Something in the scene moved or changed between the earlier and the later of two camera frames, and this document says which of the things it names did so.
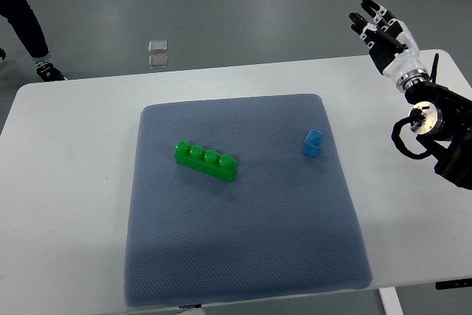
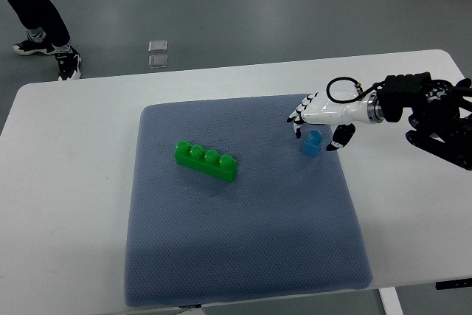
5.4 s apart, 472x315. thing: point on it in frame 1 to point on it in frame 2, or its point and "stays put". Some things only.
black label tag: x=189 y=306 stays put
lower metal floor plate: x=158 y=61 stays put
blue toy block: x=313 y=143 stays put
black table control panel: x=466 y=282 stays put
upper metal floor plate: x=159 y=46 stays put
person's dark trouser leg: x=15 y=8 to x=33 y=7
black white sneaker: x=3 y=54 to x=36 y=43
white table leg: x=391 y=302 stays put
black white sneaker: x=48 y=71 to x=69 y=64
